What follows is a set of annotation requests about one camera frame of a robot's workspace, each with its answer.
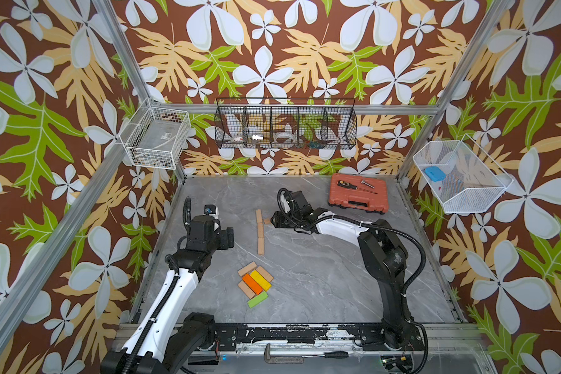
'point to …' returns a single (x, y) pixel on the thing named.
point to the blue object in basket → (435, 174)
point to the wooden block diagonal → (267, 221)
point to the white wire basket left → (155, 137)
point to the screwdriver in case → (350, 185)
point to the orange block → (252, 284)
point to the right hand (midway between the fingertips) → (273, 218)
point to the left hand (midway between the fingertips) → (220, 228)
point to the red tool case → (367, 193)
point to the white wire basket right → (473, 181)
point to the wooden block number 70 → (260, 229)
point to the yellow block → (260, 280)
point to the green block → (257, 299)
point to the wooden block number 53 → (247, 269)
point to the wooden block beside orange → (244, 287)
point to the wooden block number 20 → (259, 218)
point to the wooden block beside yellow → (262, 272)
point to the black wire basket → (285, 123)
